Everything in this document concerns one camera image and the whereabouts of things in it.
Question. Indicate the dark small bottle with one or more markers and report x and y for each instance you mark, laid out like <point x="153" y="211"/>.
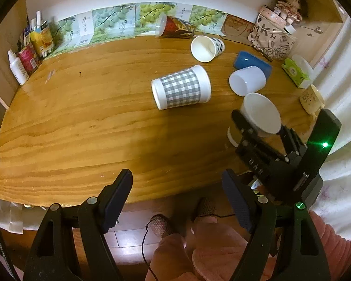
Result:
<point x="26" y="36"/>

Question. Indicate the brown haired doll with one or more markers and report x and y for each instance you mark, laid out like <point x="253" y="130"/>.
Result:
<point x="291" y="1"/>

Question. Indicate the black pen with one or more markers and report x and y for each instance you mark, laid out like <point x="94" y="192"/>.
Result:
<point x="263" y="54"/>

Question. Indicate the white tube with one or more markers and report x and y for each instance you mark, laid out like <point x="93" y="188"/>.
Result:
<point x="38" y="19"/>

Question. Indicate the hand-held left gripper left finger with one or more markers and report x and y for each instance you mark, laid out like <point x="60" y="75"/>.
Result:
<point x="117" y="199"/>

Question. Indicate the person's right forearm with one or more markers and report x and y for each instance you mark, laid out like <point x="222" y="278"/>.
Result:
<point x="336" y="246"/>

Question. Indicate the white paper cup blue print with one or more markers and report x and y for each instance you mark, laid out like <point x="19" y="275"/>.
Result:
<point x="204" y="48"/>

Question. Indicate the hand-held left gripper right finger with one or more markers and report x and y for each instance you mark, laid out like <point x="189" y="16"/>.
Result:
<point x="237" y="202"/>

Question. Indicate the grape print box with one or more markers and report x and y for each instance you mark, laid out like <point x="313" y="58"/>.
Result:
<point x="73" y="30"/>
<point x="114" y="22"/>
<point x="155" y="13"/>
<point x="207" y="17"/>

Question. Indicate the white plastic bottle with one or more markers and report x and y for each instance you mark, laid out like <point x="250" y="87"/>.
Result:
<point x="19" y="70"/>

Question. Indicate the yellow carton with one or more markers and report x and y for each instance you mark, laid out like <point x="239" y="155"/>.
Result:
<point x="42" y="39"/>

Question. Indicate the red snack cup white lid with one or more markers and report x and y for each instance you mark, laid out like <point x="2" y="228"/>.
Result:
<point x="175" y="27"/>

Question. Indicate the green tissue pack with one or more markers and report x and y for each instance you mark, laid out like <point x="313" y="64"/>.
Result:
<point x="295" y="71"/>

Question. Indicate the white flower print curtain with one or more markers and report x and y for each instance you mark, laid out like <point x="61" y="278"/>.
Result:
<point x="343" y="152"/>

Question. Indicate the knitted pink slipper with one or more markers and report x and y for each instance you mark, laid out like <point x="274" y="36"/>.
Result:
<point x="205" y="206"/>
<point x="161" y="225"/>

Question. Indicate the translucent plastic container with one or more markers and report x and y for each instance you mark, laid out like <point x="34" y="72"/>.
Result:
<point x="304" y="63"/>

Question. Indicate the letter print fabric bag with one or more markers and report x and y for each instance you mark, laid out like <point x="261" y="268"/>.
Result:
<point x="270" y="38"/>

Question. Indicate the metal hair clip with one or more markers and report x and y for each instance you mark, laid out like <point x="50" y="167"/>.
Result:
<point x="316" y="29"/>

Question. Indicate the brown cardboard picture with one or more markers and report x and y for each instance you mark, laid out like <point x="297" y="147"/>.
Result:
<point x="235" y="26"/>

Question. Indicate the person's pink pajama legs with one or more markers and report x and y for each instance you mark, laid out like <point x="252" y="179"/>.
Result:
<point x="204" y="251"/>

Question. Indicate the cream printed mug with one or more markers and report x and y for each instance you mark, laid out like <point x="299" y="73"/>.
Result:
<point x="310" y="98"/>

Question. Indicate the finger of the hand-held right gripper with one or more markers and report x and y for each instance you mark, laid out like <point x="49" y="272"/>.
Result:
<point x="251" y="145"/>
<point x="292" y="145"/>

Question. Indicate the black cup white rim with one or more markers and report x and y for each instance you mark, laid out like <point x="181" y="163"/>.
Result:
<point x="231" y="137"/>

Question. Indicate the red packet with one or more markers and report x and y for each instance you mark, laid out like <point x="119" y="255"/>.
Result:
<point x="27" y="57"/>

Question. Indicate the pink dotted box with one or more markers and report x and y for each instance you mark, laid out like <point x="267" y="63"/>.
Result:
<point x="272" y="14"/>

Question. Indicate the plain white cup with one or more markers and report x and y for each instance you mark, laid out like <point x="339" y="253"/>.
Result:
<point x="261" y="112"/>
<point x="247" y="80"/>

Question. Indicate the grey checked white cup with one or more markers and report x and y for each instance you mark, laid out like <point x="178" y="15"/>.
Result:
<point x="181" y="86"/>

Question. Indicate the white cloth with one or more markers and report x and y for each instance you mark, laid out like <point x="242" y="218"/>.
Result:
<point x="10" y="218"/>

